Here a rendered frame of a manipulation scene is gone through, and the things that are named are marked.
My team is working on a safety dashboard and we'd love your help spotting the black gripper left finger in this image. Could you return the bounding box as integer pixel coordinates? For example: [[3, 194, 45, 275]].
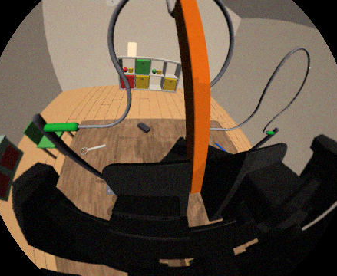
[[101, 137, 192, 217]]

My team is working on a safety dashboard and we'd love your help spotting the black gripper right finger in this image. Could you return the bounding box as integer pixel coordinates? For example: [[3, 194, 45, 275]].
[[200, 143, 288, 222]]

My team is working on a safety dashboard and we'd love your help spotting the orange handle with grey ring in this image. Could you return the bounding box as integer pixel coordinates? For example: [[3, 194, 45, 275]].
[[167, 0, 211, 193]]

